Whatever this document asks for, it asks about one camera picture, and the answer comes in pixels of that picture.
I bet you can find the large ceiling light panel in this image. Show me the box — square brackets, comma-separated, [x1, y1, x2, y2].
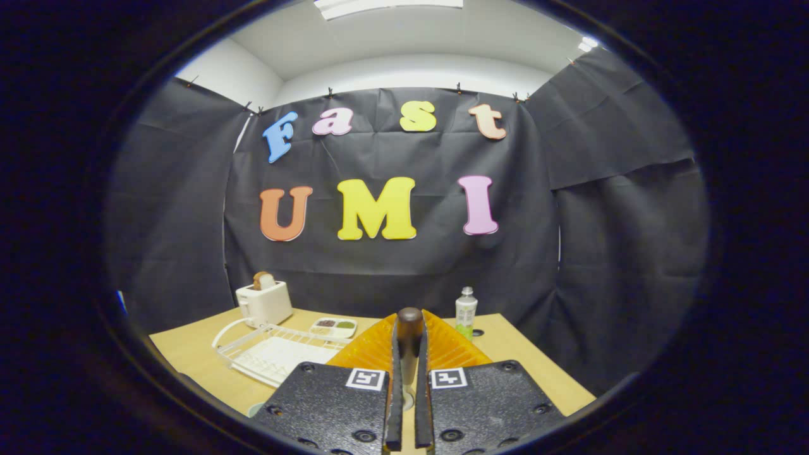
[314, 0, 464, 20]

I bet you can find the brown handled spoon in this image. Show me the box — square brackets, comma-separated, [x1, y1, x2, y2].
[396, 307, 424, 411]

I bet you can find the white wire dish rack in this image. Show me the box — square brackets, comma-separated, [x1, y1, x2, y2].
[212, 318, 355, 388]

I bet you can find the white toaster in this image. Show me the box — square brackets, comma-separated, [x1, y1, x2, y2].
[236, 281, 294, 329]

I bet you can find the white drain tray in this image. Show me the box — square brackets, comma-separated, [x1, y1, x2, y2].
[243, 336, 342, 386]

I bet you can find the green drink bottle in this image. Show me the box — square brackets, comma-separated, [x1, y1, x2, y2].
[455, 286, 478, 342]

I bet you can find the black backdrop cloth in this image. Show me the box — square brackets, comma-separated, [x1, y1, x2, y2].
[104, 45, 709, 399]

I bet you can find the white divided bean dish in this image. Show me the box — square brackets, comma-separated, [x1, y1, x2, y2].
[310, 317, 358, 339]

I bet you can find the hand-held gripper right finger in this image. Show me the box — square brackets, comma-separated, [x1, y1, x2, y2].
[414, 310, 566, 452]

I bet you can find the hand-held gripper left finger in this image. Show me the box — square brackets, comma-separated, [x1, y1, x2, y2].
[253, 314, 405, 454]

